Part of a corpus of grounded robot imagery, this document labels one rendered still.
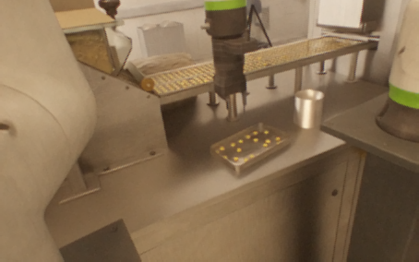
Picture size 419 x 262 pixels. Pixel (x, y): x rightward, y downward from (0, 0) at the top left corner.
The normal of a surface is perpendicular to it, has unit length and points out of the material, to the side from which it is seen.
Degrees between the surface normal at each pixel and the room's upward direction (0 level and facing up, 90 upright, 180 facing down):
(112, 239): 0
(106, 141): 90
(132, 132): 90
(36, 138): 78
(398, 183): 90
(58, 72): 82
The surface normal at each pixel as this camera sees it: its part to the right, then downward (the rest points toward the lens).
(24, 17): 0.86, 0.07
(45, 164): 0.99, -0.13
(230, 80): 0.44, 0.33
